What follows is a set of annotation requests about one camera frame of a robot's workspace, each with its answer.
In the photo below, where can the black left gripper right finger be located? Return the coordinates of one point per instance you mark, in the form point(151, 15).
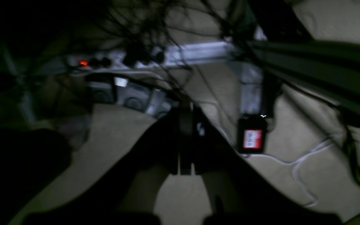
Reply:
point(238, 194)

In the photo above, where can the white power strip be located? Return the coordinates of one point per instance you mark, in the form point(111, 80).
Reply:
point(171, 56)

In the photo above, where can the black box with red label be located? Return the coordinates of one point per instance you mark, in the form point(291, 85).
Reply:
point(251, 135)

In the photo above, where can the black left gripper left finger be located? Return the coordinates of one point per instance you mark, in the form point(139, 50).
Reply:
point(126, 193)

